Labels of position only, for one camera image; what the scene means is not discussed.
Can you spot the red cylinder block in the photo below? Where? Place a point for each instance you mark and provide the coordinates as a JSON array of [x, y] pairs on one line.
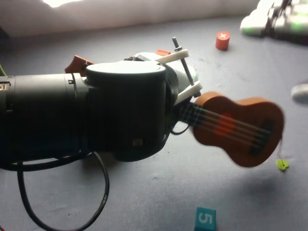
[[222, 43]]

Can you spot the orange ukulele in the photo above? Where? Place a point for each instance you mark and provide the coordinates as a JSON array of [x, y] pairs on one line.
[[235, 144]]

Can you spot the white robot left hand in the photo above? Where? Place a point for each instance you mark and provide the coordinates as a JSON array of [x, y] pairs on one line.
[[183, 74]]

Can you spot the orange cube block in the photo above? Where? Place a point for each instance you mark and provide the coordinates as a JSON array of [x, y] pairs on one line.
[[163, 52]]

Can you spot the white fabric backdrop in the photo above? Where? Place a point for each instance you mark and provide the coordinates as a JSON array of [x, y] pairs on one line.
[[120, 14]]

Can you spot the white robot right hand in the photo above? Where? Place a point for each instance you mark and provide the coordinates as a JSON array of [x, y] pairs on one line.
[[252, 21]]

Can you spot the blue number five block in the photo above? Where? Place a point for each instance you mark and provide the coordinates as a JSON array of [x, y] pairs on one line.
[[205, 219]]

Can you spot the grey table cloth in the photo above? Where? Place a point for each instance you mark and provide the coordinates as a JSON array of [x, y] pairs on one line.
[[156, 192]]

